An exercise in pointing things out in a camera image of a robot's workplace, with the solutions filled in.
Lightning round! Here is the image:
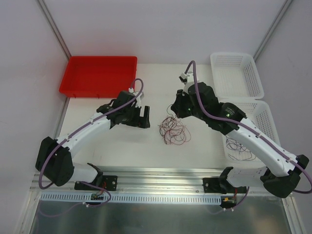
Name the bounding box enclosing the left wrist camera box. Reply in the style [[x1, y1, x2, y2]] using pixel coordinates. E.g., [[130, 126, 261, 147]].
[[128, 88, 144, 108]]

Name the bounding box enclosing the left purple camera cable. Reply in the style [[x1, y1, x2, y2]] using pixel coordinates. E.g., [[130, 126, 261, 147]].
[[39, 78, 144, 190]]

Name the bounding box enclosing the near white perforated basket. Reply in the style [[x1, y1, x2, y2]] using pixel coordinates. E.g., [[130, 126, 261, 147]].
[[221, 98, 280, 167]]

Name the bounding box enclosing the far white perforated basket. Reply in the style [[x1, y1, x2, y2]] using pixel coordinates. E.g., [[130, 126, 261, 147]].
[[210, 52, 264, 99]]

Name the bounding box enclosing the white slotted cable duct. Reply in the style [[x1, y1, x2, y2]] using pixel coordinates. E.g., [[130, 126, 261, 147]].
[[40, 192, 221, 205]]

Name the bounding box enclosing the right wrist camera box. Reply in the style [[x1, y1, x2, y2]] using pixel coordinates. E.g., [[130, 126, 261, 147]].
[[177, 72, 195, 94]]

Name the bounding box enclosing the white perforated basket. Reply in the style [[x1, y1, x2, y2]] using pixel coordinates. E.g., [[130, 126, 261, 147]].
[[210, 52, 264, 99], [221, 98, 280, 167]]

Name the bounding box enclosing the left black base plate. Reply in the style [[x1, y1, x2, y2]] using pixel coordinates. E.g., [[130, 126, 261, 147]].
[[74, 175, 118, 191]]

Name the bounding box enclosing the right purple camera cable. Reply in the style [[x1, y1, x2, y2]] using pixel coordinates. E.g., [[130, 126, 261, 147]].
[[184, 60, 312, 195]]

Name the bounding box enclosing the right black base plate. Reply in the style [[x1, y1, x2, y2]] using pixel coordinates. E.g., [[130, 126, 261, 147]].
[[202, 177, 247, 194]]

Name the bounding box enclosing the purple camera cable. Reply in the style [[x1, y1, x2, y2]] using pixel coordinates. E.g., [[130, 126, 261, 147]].
[[184, 60, 312, 195], [39, 78, 144, 190]]

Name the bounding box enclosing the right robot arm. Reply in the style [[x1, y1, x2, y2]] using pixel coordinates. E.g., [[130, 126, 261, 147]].
[[171, 82, 312, 198]]

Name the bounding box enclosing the aluminium mounting rail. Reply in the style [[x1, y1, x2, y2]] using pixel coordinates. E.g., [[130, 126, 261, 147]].
[[30, 166, 291, 195]]

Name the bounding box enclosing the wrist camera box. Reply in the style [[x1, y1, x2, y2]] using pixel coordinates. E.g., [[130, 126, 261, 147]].
[[128, 88, 144, 108], [177, 72, 195, 94]]

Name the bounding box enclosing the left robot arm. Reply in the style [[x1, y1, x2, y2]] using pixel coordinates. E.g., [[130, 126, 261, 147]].
[[35, 89, 150, 190]]

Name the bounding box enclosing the thin wire bundle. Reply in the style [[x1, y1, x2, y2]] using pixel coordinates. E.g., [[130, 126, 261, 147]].
[[157, 104, 192, 146]]

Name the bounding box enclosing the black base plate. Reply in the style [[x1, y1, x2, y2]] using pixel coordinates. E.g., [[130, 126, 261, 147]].
[[202, 177, 247, 194], [74, 175, 118, 191]]

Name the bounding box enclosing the red plastic tray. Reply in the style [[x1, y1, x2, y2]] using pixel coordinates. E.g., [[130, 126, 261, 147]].
[[59, 56, 137, 98]]

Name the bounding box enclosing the separated dark wire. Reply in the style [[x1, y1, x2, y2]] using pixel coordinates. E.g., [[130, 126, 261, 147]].
[[225, 137, 256, 162]]

